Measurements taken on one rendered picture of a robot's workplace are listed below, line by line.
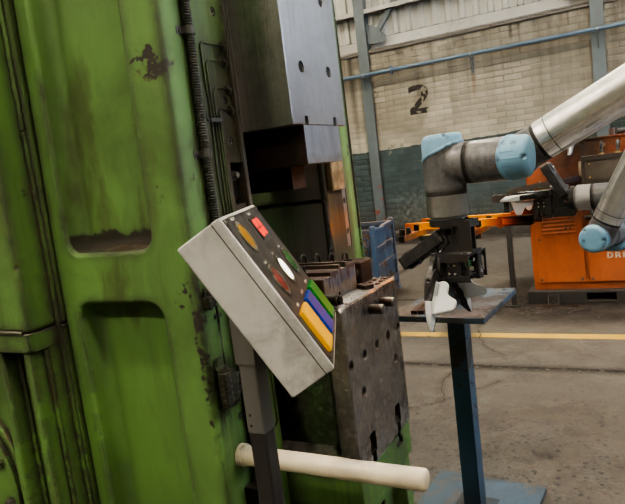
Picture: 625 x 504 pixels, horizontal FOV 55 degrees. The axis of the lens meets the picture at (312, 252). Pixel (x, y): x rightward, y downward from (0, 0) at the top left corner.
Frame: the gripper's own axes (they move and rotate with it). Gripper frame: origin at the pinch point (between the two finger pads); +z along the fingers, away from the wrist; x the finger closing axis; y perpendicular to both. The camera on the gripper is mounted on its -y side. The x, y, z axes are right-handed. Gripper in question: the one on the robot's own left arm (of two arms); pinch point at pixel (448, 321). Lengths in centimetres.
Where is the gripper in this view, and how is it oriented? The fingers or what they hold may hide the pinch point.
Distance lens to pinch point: 118.6
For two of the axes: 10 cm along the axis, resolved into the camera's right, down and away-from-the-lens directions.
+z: 1.2, 9.8, 1.3
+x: 6.6, -1.8, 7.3
